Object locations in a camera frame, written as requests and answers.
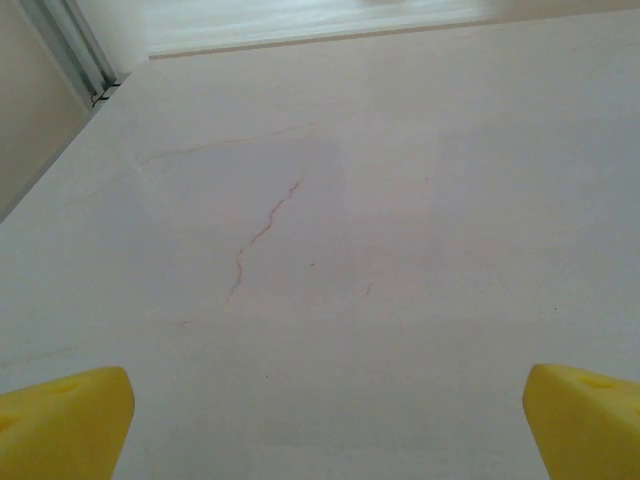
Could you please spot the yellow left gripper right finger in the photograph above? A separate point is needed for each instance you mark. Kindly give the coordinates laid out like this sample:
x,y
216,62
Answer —
x,y
590,430

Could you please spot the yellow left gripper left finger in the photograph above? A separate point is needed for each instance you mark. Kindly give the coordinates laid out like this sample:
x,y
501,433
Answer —
x,y
60,430

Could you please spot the aluminium frame post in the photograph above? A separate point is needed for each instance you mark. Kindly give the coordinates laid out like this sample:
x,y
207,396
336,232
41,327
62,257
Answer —
x,y
75,40

